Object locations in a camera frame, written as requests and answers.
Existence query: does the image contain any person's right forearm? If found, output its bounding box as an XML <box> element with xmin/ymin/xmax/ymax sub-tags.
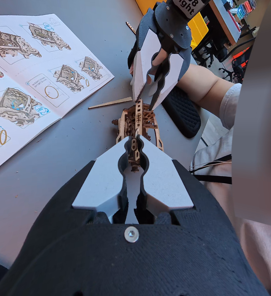
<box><xmin>176</xmin><ymin>63</ymin><xmax>236</xmax><ymax>118</ymax></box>

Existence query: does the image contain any black and red office chair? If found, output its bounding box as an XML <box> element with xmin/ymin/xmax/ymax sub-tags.
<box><xmin>219</xmin><ymin>38</ymin><xmax>254</xmax><ymax>84</ymax></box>

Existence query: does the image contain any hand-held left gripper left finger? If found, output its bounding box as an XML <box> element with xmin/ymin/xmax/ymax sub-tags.
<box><xmin>72</xmin><ymin>136</ymin><xmax>129</xmax><ymax>224</ymax></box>

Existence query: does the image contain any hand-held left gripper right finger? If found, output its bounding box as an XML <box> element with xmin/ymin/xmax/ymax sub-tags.
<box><xmin>137</xmin><ymin>135</ymin><xmax>194</xmax><ymax>224</ymax></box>

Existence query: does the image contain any person's right hand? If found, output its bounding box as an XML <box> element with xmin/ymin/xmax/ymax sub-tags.
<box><xmin>127</xmin><ymin>40</ymin><xmax>168</xmax><ymax>85</ymax></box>

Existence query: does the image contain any person's pale shirt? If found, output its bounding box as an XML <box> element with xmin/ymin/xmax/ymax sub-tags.
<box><xmin>189</xmin><ymin>83</ymin><xmax>271</xmax><ymax>296</ymax></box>

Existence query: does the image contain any row of coloured boxes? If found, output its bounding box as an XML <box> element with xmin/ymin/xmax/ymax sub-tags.
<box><xmin>233</xmin><ymin>0</ymin><xmax>257</xmax><ymax>21</ymax></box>

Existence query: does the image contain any illustrated instruction booklet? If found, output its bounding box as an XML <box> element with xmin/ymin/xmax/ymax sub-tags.
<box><xmin>0</xmin><ymin>13</ymin><xmax>115</xmax><ymax>177</ymax></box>

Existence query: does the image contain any wooden mechanical model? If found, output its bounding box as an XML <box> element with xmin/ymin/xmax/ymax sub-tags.
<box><xmin>112</xmin><ymin>98</ymin><xmax>164</xmax><ymax>173</ymax></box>

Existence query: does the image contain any thin wooden stick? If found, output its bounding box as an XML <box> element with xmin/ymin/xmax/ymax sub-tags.
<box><xmin>88</xmin><ymin>97</ymin><xmax>133</xmax><ymax>109</ymax></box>

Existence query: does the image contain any white table with wooden edge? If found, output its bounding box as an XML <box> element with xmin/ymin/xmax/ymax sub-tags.
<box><xmin>208</xmin><ymin>0</ymin><xmax>242</xmax><ymax>49</ymax></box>

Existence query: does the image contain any grey desk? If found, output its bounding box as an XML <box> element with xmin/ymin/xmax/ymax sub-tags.
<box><xmin>0</xmin><ymin>0</ymin><xmax>211</xmax><ymax>270</ymax></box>

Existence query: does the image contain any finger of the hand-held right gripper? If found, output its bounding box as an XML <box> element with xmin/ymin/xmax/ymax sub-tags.
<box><xmin>147</xmin><ymin>53</ymin><xmax>185</xmax><ymax>110</ymax></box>
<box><xmin>130</xmin><ymin>29</ymin><xmax>162</xmax><ymax>103</ymax></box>

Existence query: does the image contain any black lanyard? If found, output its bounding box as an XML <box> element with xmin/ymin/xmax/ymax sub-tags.
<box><xmin>189</xmin><ymin>154</ymin><xmax>232</xmax><ymax>185</ymax></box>

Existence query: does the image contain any yellow storage bin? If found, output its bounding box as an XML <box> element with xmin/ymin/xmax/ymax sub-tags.
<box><xmin>135</xmin><ymin>0</ymin><xmax>209</xmax><ymax>45</ymax></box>

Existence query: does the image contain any black padded wrist rest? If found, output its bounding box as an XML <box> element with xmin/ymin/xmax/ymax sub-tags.
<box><xmin>161</xmin><ymin>87</ymin><xmax>202</xmax><ymax>139</ymax></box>

